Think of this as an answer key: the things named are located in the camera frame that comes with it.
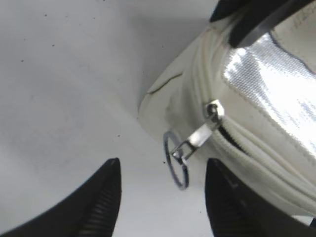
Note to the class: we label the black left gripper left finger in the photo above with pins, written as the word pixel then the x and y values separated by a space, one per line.
pixel 90 211

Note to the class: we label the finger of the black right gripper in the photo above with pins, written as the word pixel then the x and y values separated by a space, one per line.
pixel 225 8
pixel 261 17

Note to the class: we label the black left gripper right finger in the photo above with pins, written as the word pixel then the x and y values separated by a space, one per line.
pixel 234 210

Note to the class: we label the cream canvas zipper bag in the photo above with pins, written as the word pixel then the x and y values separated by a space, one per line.
pixel 268 90

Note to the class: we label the silver zipper pull with ring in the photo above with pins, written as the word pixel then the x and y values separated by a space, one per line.
pixel 181 151

